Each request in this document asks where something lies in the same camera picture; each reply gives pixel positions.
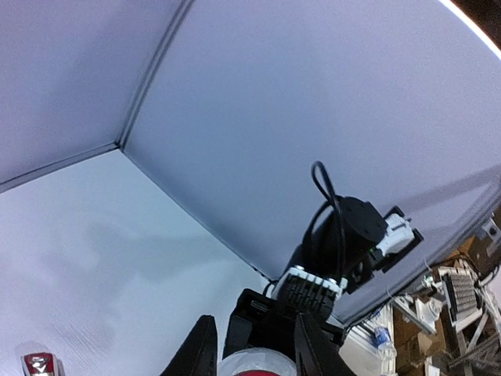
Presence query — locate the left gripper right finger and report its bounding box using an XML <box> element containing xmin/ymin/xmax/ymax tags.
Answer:
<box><xmin>294</xmin><ymin>313</ymin><xmax>352</xmax><ymax>376</ymax></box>

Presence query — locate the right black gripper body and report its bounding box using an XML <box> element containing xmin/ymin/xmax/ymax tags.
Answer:
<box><xmin>222</xmin><ymin>287</ymin><xmax>345</xmax><ymax>361</ymax></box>

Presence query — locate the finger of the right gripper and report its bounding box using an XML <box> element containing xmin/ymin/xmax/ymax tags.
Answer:
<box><xmin>272</xmin><ymin>266</ymin><xmax>348</xmax><ymax>320</ymax></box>

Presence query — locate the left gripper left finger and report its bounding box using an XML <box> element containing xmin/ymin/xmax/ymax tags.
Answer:
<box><xmin>160</xmin><ymin>315</ymin><xmax>218</xmax><ymax>376</ymax></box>

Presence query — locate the clear bottle red white label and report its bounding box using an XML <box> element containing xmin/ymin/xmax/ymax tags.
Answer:
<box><xmin>217</xmin><ymin>348</ymin><xmax>297</xmax><ymax>376</ymax></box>

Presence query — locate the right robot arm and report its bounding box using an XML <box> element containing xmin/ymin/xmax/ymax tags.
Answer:
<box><xmin>223</xmin><ymin>196</ymin><xmax>387</xmax><ymax>360</ymax></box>

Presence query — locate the gold red tea bottle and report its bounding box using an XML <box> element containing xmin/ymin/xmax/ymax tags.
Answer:
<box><xmin>20</xmin><ymin>352</ymin><xmax>65</xmax><ymax>376</ymax></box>

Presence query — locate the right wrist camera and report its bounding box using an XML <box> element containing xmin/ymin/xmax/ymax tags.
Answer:
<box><xmin>369</xmin><ymin>206</ymin><xmax>424</xmax><ymax>273</ymax></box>

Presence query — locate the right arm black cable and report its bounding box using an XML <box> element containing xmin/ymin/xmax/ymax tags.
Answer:
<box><xmin>261</xmin><ymin>161</ymin><xmax>349</xmax><ymax>298</ymax></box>

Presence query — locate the right aluminium corner post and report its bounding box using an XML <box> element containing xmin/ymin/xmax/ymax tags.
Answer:
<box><xmin>114</xmin><ymin>0</ymin><xmax>195</xmax><ymax>152</ymax></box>

